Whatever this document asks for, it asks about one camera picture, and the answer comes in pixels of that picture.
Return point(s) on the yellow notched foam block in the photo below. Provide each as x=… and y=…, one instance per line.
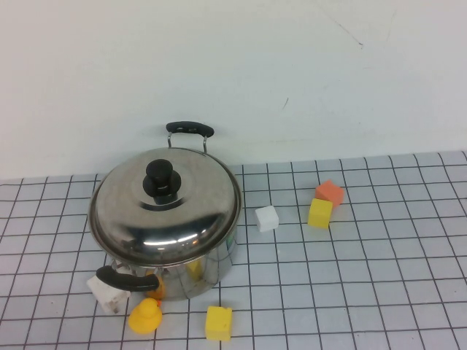
x=218, y=324

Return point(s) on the stainless steel lid black knob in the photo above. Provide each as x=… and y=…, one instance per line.
x=127, y=218

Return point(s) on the clean white foam cube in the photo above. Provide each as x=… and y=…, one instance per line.
x=267, y=218

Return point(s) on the white black-grid tablecloth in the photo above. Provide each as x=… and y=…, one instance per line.
x=365, y=237

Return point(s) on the yellow rubber duck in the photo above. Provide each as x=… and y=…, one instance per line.
x=144, y=317

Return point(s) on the yellow foam cube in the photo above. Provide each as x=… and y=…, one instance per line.
x=320, y=213

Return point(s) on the dirty white foam block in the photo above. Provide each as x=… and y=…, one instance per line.
x=107, y=297

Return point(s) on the orange foam block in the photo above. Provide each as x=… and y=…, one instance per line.
x=330, y=191

